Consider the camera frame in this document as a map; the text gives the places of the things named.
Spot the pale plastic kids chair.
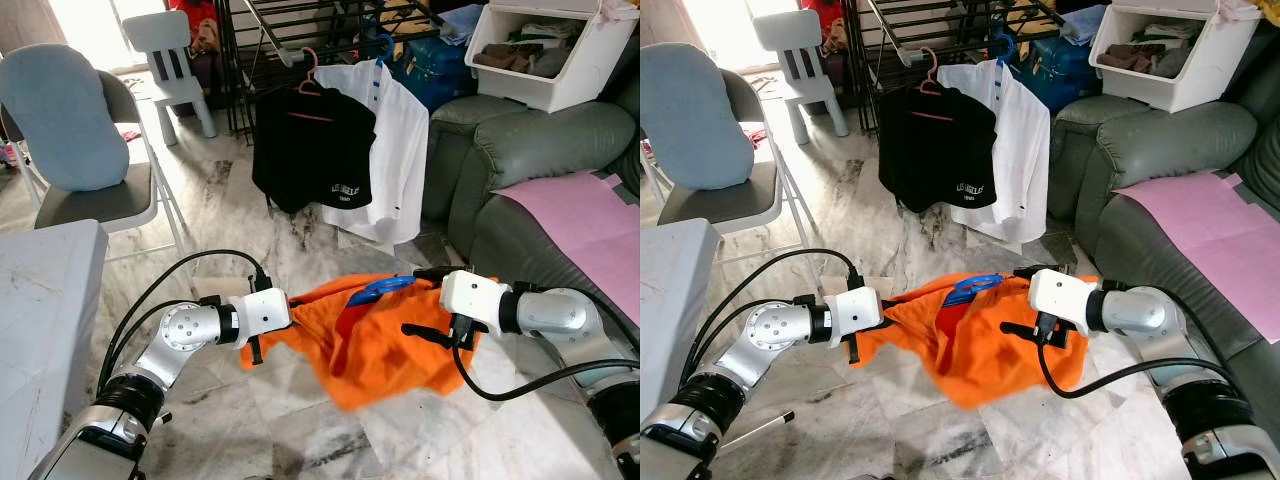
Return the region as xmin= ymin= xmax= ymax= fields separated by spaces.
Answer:
xmin=751 ymin=9 xmax=852 ymax=145
xmin=121 ymin=9 xmax=220 ymax=147

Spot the blue bag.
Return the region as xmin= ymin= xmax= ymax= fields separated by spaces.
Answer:
xmin=1011 ymin=37 xmax=1102 ymax=112
xmin=389 ymin=37 xmax=480 ymax=114

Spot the pink hanger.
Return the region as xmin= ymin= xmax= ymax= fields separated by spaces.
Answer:
xmin=917 ymin=46 xmax=962 ymax=124
xmin=294 ymin=46 xmax=337 ymax=124

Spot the blue cushion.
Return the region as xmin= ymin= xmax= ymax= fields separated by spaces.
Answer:
xmin=640 ymin=42 xmax=757 ymax=192
xmin=0 ymin=42 xmax=132 ymax=194

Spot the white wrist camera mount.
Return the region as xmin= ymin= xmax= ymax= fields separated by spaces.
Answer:
xmin=1029 ymin=267 xmax=1102 ymax=340
xmin=439 ymin=269 xmax=514 ymax=340
xmin=821 ymin=286 xmax=884 ymax=340
xmin=231 ymin=287 xmax=294 ymax=340

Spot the black shirt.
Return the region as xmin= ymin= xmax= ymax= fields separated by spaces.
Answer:
xmin=249 ymin=84 xmax=379 ymax=217
xmin=877 ymin=84 xmax=1000 ymax=214

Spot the white storage bin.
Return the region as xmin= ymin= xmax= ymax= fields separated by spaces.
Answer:
xmin=1087 ymin=0 xmax=1264 ymax=114
xmin=464 ymin=0 xmax=640 ymax=114

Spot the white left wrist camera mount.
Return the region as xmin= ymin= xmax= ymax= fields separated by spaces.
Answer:
xmin=821 ymin=286 xmax=884 ymax=340
xmin=231 ymin=287 xmax=294 ymax=340

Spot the grey green sofa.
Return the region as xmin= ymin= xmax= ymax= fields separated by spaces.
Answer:
xmin=1049 ymin=18 xmax=1280 ymax=403
xmin=424 ymin=28 xmax=640 ymax=333

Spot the blue plastic hanger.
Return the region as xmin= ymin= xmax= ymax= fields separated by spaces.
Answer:
xmin=344 ymin=274 xmax=420 ymax=309
xmin=369 ymin=34 xmax=397 ymax=97
xmin=941 ymin=272 xmax=1007 ymax=307
xmin=989 ymin=31 xmax=1017 ymax=92

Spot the red garment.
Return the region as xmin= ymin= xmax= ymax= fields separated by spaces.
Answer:
xmin=796 ymin=0 xmax=847 ymax=40
xmin=167 ymin=0 xmax=217 ymax=42

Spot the grey folding chair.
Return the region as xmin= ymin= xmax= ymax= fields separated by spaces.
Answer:
xmin=640 ymin=66 xmax=812 ymax=258
xmin=0 ymin=68 xmax=192 ymax=263

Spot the pink sheet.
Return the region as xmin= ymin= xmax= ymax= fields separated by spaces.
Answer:
xmin=1112 ymin=169 xmax=1280 ymax=347
xmin=494 ymin=169 xmax=640 ymax=327

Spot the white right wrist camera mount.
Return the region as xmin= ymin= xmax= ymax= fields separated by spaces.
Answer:
xmin=1029 ymin=267 xmax=1102 ymax=340
xmin=439 ymin=269 xmax=514 ymax=340

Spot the black drying rack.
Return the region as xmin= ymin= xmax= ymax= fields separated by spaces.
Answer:
xmin=214 ymin=0 xmax=482 ymax=147
xmin=844 ymin=0 xmax=1102 ymax=142

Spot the orange shirt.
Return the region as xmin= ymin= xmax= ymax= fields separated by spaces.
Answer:
xmin=239 ymin=271 xmax=499 ymax=412
xmin=849 ymin=271 xmax=1102 ymax=410

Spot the white shirt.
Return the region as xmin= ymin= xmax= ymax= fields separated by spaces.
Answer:
xmin=317 ymin=61 xmax=432 ymax=247
xmin=937 ymin=59 xmax=1052 ymax=245

